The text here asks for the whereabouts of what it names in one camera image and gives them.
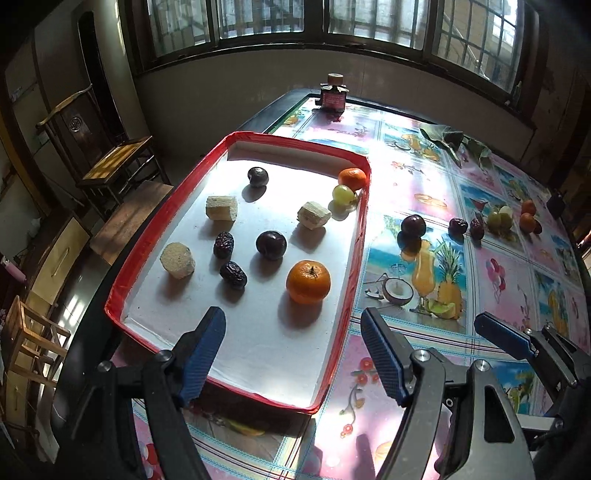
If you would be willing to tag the dark red ink bottle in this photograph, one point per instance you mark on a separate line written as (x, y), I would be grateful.
(333, 97)

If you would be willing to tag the fruit printed tablecloth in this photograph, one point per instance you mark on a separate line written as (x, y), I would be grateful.
(461, 286)

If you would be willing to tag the green jujube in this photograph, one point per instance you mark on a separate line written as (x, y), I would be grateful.
(494, 222)

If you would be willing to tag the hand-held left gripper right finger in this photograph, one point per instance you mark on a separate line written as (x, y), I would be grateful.
(383, 355)

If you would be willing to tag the dark purple plum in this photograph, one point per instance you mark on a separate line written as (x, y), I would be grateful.
(271, 244)
(412, 227)
(257, 176)

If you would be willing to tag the wooden bench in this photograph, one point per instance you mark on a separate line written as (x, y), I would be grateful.
(134, 217)

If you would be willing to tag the small black device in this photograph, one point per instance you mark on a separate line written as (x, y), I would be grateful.
(556, 205)

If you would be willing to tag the wooden cabinet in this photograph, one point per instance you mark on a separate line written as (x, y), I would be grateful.
(55, 263)

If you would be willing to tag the window with metal bars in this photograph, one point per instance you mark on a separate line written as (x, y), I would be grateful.
(258, 14)

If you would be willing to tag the red rimmed white tray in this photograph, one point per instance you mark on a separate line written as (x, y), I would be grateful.
(258, 350)

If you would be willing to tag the beige cake block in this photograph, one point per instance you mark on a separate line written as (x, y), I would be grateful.
(221, 208)
(314, 214)

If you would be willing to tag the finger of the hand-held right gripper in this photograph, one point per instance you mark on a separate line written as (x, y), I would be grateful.
(501, 333)

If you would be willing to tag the round beige cake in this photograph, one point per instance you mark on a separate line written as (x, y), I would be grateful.
(178, 261)

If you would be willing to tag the orange tangerine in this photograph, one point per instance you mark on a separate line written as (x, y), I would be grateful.
(308, 281)
(353, 179)
(527, 223)
(528, 207)

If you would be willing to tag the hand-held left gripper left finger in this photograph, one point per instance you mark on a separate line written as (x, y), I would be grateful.
(203, 355)

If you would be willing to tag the dried red date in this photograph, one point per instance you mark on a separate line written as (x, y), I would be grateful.
(539, 227)
(233, 274)
(457, 227)
(224, 244)
(477, 228)

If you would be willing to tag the green grape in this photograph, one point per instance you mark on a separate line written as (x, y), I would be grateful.
(342, 194)

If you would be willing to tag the wooden chair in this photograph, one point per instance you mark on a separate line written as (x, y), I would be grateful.
(115, 157)

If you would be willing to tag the wooden stool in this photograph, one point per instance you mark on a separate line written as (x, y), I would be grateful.
(27, 332)

